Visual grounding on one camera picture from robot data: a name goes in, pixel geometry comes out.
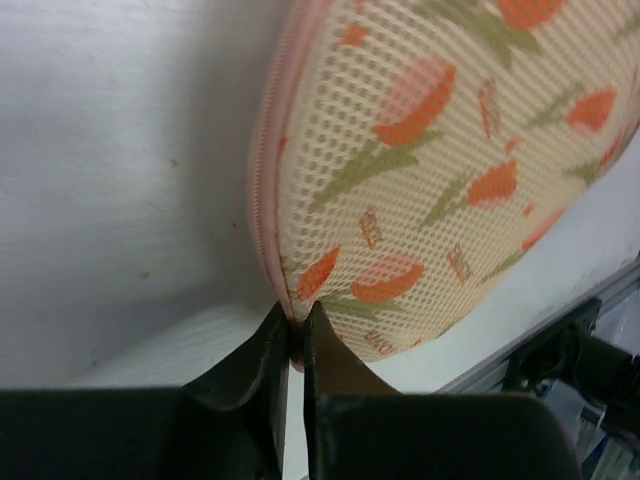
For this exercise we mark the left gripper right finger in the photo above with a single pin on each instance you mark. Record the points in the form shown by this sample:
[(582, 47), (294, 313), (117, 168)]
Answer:
[(359, 427)]

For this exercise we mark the floral mesh laundry bag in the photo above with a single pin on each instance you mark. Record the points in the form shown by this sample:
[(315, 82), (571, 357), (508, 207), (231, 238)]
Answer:
[(410, 153)]

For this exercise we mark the aluminium mounting rail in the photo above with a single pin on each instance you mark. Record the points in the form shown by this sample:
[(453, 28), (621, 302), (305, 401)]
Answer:
[(494, 373)]

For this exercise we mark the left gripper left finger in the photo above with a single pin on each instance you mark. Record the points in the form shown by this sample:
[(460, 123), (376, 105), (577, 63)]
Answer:
[(228, 423)]

